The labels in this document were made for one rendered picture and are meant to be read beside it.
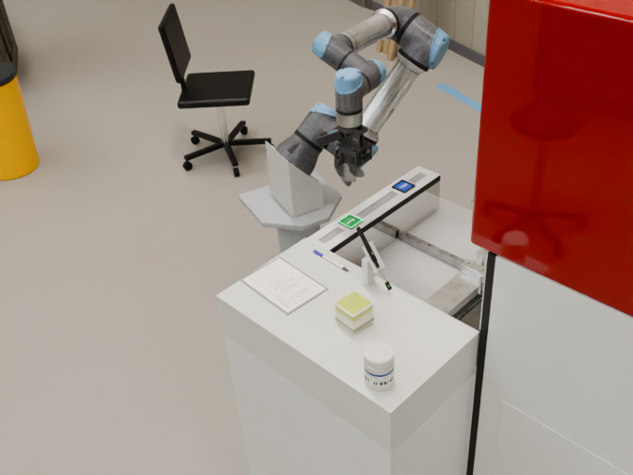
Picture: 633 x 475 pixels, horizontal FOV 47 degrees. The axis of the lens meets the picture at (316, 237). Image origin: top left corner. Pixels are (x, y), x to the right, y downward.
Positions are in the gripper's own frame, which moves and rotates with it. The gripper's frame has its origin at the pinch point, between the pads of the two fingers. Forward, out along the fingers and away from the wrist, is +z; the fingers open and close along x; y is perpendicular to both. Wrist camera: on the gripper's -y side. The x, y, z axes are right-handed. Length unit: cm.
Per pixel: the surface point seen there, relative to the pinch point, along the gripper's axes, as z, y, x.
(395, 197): 14.7, 2.6, 19.6
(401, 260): 28.7, 13.8, 9.2
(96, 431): 111, -75, -71
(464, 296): 22.7, 42.6, 1.9
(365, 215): 15.1, 1.6, 6.4
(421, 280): 28.7, 24.6, 5.4
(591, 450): 32, 92, -16
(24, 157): 99, -282, 10
